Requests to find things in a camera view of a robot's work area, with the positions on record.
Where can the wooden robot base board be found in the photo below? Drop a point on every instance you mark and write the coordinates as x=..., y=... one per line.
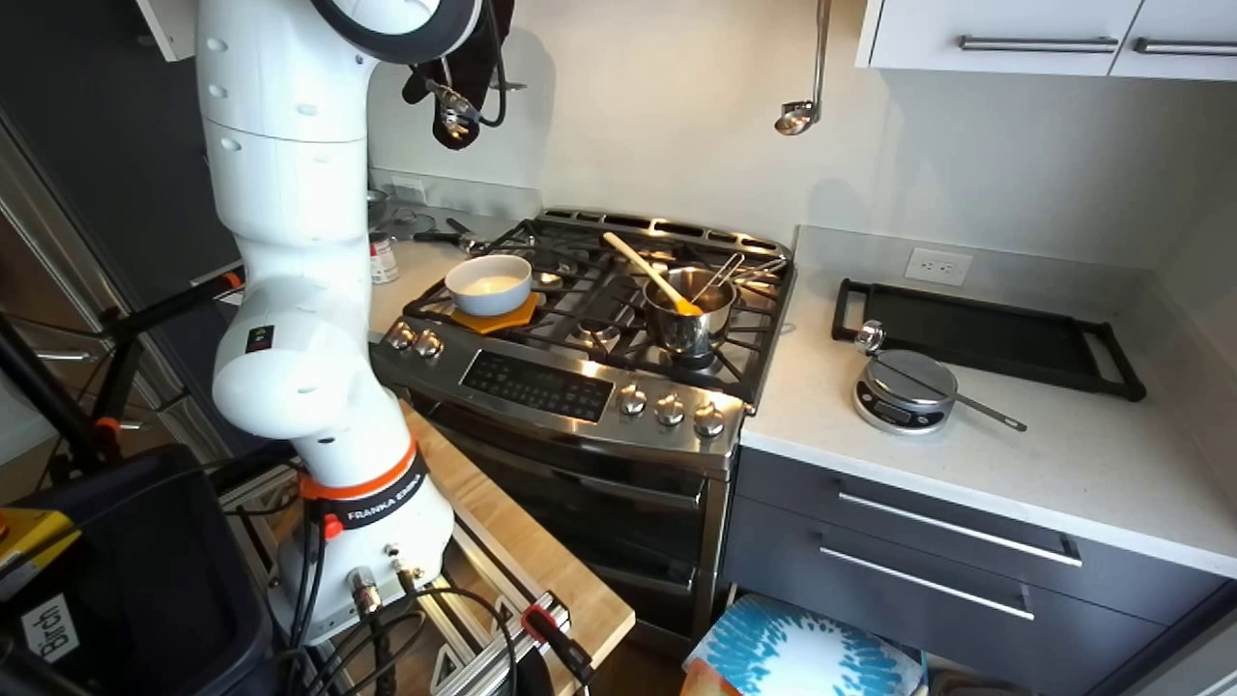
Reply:
x=601, y=614

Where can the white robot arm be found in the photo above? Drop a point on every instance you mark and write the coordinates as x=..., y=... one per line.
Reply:
x=282, y=110

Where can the round black kitchen scale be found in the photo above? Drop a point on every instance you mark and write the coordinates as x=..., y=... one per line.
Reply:
x=905, y=391

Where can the stainless steel gas stove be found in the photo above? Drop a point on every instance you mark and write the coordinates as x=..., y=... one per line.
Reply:
x=612, y=420

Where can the wooden spoon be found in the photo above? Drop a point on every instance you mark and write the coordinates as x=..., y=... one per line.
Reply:
x=655, y=277

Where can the yellow silicone trivet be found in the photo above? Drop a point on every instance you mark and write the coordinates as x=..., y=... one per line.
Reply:
x=514, y=317

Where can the white ceramic bowl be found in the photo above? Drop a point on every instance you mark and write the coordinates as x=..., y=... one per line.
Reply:
x=487, y=282

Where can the shiny chrome cap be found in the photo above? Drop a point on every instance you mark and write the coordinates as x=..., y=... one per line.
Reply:
x=870, y=332

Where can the hanging steel ladle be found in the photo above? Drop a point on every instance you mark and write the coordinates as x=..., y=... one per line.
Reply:
x=807, y=113

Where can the dark oven mitt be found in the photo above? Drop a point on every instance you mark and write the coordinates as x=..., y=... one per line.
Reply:
x=459, y=81

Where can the blue patterned box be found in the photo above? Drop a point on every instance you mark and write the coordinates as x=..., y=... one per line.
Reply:
x=763, y=647

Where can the black griddle tray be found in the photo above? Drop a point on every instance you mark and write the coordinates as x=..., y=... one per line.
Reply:
x=991, y=336

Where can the grey drawer cabinet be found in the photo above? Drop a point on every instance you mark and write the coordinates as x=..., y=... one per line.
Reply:
x=1025, y=604

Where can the black bin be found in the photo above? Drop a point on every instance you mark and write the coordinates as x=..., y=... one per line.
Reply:
x=151, y=596

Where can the white upper cabinet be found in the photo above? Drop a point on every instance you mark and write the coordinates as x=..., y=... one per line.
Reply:
x=1169, y=41

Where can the white wall outlet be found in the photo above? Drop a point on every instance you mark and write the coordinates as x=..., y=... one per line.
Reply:
x=937, y=264

